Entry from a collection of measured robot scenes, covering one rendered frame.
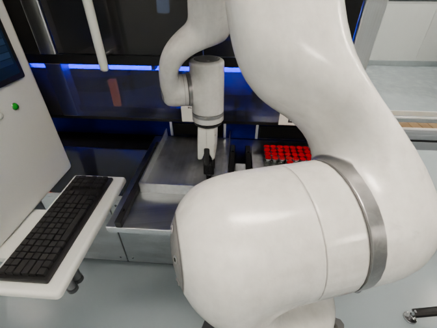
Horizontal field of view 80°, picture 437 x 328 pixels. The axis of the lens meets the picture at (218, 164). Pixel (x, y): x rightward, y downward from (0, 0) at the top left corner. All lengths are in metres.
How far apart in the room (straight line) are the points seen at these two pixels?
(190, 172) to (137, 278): 0.97
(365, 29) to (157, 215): 0.77
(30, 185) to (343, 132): 0.92
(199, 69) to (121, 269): 1.38
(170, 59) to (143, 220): 0.41
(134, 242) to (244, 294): 1.33
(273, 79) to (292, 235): 0.12
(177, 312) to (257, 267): 1.39
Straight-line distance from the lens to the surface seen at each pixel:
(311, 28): 0.22
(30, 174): 1.00
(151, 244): 1.48
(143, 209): 0.77
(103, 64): 0.88
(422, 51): 6.51
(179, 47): 0.57
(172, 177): 0.85
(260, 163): 0.91
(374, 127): 0.23
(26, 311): 1.84
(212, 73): 0.62
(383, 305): 1.79
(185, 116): 0.94
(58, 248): 0.83
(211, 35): 0.56
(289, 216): 0.19
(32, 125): 1.00
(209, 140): 0.69
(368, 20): 0.90
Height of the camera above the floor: 1.41
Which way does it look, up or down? 36 degrees down
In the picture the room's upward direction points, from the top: straight up
